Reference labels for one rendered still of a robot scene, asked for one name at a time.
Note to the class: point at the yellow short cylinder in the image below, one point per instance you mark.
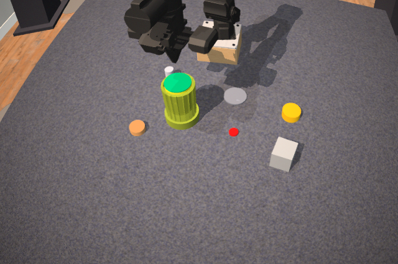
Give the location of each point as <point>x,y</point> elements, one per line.
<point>291,112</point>

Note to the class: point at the white cylinder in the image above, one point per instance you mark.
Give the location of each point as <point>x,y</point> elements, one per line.
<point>169,70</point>

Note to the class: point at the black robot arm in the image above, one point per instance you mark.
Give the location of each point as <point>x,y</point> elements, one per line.
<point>143,18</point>

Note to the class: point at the olive-green ribbed jar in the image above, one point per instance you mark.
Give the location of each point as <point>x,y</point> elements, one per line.
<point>179,94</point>

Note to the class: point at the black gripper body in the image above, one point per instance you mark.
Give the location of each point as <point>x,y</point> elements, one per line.
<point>201,40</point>

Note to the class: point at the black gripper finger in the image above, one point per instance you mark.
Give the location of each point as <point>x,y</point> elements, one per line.
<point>169,54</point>
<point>176,53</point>

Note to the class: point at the orange disc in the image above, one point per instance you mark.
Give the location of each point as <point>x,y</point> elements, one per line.
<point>137,128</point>

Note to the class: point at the light grey flat disc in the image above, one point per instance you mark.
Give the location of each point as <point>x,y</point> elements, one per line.
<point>235,96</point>

